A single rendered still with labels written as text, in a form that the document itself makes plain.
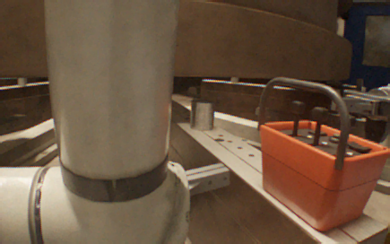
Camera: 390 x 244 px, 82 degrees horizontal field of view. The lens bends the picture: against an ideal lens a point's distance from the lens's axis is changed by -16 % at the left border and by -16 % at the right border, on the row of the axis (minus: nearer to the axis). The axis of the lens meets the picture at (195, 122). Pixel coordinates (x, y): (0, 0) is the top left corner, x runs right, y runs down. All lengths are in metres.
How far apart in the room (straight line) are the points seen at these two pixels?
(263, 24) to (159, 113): 0.95
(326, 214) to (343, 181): 0.06
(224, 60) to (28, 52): 0.68
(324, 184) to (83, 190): 0.30
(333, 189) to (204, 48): 0.70
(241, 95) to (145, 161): 2.56
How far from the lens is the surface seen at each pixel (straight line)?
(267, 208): 0.49
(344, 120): 0.34
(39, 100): 2.55
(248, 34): 1.04
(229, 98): 2.75
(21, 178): 0.24
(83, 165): 0.17
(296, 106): 0.48
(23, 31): 0.97
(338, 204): 0.41
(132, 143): 0.16
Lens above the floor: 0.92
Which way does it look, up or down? 14 degrees down
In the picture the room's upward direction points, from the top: 3 degrees clockwise
